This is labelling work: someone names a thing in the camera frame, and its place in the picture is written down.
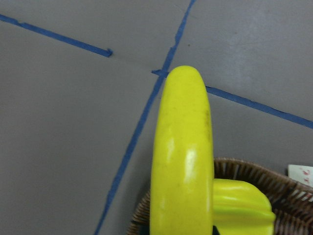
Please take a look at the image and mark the paper label tag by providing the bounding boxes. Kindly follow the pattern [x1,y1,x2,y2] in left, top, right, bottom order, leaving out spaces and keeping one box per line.
[288,164,313,187]

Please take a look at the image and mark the brown woven wicker basket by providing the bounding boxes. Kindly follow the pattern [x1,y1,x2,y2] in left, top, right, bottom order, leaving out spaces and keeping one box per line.
[128,159,313,235]

